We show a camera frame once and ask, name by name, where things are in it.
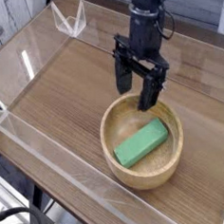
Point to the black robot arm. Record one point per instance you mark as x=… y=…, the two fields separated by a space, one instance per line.
x=151 y=5

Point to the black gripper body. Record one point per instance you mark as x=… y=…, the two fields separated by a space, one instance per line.
x=140 y=50

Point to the brown wooden bowl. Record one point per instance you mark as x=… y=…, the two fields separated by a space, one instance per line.
x=123 y=119

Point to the black table leg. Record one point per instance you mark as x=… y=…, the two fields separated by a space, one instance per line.
x=37 y=197

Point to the clear acrylic tray walls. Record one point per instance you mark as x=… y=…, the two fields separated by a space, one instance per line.
x=57 y=79

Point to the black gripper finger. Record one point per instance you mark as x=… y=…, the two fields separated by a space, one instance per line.
x=151 y=87
x=123 y=76

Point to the green rectangular block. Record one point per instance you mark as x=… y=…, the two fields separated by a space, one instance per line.
x=140 y=144

